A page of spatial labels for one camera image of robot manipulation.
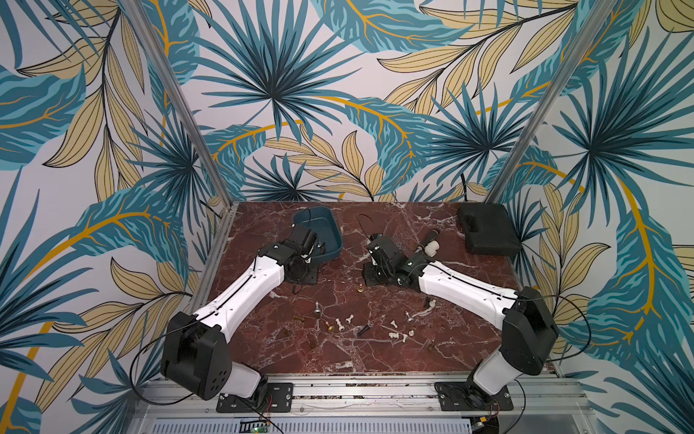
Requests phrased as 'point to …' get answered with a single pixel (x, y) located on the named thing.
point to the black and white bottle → (430, 245)
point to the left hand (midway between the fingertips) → (309, 281)
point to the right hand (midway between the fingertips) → (365, 272)
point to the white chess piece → (341, 327)
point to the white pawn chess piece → (349, 320)
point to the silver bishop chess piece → (317, 311)
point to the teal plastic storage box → (322, 220)
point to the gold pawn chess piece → (361, 289)
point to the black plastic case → (489, 229)
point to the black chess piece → (363, 330)
